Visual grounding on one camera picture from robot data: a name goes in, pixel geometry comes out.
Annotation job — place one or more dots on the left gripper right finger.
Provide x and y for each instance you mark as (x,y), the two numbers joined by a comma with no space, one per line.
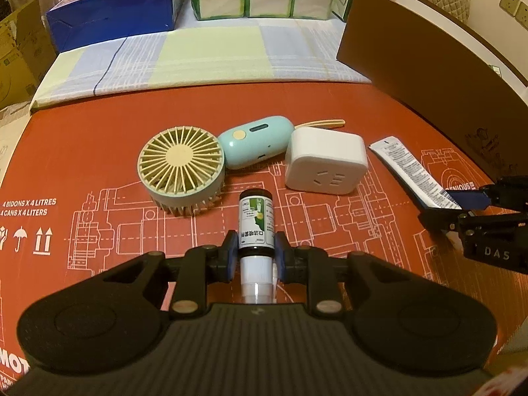
(317,271)

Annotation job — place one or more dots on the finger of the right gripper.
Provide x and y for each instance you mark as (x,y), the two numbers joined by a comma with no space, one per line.
(462,221)
(510,193)

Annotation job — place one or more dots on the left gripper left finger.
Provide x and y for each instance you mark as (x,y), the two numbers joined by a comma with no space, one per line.
(196,270)

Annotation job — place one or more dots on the dark spray bottle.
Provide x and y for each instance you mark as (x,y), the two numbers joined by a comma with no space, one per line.
(256,249)

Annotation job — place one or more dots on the white cream tube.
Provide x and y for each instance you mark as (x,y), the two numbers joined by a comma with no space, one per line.
(414,176)

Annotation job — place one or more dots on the mint handheld fan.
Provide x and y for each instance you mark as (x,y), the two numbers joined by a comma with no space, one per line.
(183,168)

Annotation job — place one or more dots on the white smart socket cube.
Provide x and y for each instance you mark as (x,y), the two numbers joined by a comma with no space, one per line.
(325,161)

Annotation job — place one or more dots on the red Motul cardboard mat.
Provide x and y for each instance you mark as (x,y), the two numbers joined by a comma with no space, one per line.
(296,239)

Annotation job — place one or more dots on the brown open storage box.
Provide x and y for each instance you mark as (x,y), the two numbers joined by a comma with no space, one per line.
(446,73)

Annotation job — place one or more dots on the plaid folded cloth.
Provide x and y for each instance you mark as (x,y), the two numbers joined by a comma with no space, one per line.
(200,53)

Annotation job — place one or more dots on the blue flat puzzle box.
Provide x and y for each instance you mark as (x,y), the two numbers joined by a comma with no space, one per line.
(79,23)

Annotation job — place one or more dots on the brown cardboard box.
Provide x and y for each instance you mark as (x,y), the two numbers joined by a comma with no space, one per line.
(27,53)

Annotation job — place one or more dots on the wall socket plates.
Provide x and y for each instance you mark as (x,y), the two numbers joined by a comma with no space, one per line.
(517,9)

